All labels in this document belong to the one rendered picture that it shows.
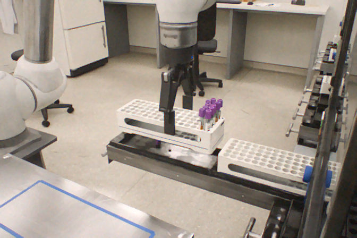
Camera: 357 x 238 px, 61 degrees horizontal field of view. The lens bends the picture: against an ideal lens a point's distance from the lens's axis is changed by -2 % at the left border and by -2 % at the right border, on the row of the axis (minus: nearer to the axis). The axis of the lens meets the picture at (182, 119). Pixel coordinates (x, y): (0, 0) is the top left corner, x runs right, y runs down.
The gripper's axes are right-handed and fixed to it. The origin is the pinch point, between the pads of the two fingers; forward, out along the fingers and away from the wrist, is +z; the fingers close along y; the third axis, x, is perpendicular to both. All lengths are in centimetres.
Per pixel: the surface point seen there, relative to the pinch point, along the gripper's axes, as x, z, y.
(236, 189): 19.7, 12.5, 6.8
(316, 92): 32, 10, -66
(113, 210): -0.9, 9.6, 29.0
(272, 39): -42, 49, -350
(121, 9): -274, 22, -333
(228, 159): 16.4, 5.4, 5.0
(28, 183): -25.5, 9.6, 31.1
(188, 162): 4.5, 11.3, 3.1
